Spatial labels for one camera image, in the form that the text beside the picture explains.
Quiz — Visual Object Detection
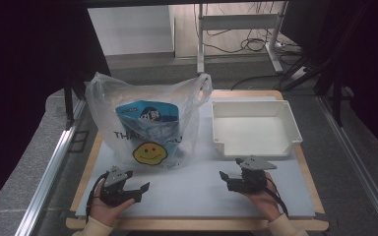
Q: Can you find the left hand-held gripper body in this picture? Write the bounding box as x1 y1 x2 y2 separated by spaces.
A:
98 165 136 207

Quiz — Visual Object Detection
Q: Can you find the white plastic bin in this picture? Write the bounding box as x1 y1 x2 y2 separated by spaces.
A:
211 99 304 158

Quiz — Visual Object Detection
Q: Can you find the right hand-held gripper black cable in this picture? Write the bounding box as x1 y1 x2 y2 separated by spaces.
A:
265 178 290 218

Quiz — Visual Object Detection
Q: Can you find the person's right hand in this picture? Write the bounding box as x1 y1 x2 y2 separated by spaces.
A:
241 171 284 224

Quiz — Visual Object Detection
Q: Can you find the white power strip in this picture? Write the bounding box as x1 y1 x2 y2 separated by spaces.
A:
274 39 291 51

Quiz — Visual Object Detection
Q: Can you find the person's left hand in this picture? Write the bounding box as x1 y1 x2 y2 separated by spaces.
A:
89 192 136 228

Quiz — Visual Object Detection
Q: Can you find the aluminium rail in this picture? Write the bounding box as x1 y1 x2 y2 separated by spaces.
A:
14 97 88 236
317 94 378 236

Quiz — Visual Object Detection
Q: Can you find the white cabinet panel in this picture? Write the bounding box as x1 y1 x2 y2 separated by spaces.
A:
87 5 175 57

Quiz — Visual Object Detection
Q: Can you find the blue snack pouch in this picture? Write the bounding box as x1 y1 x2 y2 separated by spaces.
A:
114 99 181 165

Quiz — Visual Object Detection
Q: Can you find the white metal desk frame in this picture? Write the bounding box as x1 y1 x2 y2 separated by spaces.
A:
196 1 285 75

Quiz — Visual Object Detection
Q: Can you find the dark curtain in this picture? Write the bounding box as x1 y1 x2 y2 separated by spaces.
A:
280 0 378 161
0 0 112 217

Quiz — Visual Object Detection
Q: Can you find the pale blue table mat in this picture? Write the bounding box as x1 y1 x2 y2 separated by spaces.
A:
75 95 316 219

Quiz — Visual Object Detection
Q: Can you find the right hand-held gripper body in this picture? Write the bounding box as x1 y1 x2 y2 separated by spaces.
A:
227 154 278 195

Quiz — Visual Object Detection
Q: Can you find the left hand-held gripper black cable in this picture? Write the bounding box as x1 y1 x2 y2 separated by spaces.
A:
85 172 109 224

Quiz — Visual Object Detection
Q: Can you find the tangle of black floor cables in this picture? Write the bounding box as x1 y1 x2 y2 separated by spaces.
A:
203 1 301 91

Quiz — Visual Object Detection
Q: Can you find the clear smiley plastic bag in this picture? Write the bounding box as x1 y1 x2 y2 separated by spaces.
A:
85 72 214 172

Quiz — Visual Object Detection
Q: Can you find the hand-held gripper black cable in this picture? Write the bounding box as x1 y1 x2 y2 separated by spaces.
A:
85 172 109 224
265 178 290 218

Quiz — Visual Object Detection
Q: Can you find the black tripod stand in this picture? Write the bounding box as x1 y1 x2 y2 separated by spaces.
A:
280 3 355 127

